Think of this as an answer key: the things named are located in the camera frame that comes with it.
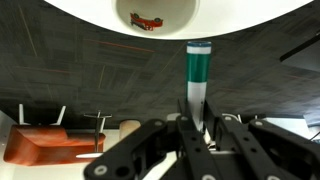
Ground small round white side table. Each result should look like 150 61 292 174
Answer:
75 111 114 159

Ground round white pedestal table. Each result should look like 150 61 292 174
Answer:
43 0 314 41

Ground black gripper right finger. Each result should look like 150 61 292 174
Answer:
203 98 320 180

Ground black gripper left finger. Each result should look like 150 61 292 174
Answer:
83 98 214 180

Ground green and white marker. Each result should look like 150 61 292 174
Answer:
185 40 213 133

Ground white mug with red print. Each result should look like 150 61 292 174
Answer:
114 0 200 37

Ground small orange sofa white legs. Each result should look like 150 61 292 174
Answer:
3 103 107 167

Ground beige cylindrical stool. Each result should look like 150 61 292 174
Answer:
119 119 142 140

